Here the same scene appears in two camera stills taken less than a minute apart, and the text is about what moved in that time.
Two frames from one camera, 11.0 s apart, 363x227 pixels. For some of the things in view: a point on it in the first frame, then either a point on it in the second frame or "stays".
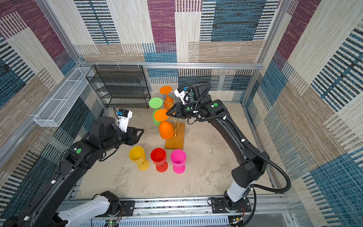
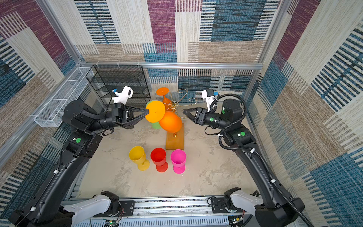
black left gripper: x=133 y=138 to x=118 y=117
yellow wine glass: x=137 y=154 stays
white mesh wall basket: x=53 y=114 stays
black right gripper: x=178 y=110 to x=200 y=117
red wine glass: x=158 y=156 stays
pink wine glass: x=178 y=157 stays
